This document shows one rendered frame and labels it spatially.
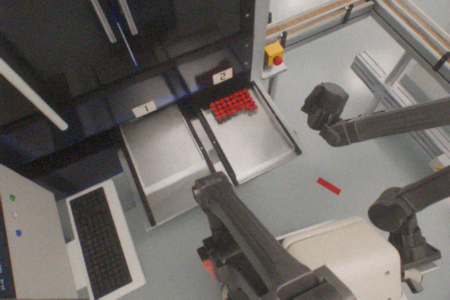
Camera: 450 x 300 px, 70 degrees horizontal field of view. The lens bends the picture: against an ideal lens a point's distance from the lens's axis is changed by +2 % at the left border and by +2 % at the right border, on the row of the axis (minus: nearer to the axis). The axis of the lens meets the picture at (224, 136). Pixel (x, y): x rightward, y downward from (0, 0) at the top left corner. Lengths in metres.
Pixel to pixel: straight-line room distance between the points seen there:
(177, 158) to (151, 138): 0.15
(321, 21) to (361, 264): 1.23
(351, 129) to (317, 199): 1.39
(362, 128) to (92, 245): 1.03
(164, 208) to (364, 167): 1.53
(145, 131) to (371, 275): 1.00
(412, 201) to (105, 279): 1.02
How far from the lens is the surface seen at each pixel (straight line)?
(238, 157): 1.28
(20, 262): 1.12
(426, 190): 0.85
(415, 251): 0.94
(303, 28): 1.64
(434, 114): 0.79
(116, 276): 1.31
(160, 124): 1.39
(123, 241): 1.34
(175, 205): 1.24
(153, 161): 1.32
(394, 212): 0.87
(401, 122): 0.81
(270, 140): 1.32
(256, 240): 0.54
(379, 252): 0.74
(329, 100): 0.86
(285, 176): 2.21
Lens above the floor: 2.06
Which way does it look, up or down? 63 degrees down
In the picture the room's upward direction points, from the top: 5 degrees counter-clockwise
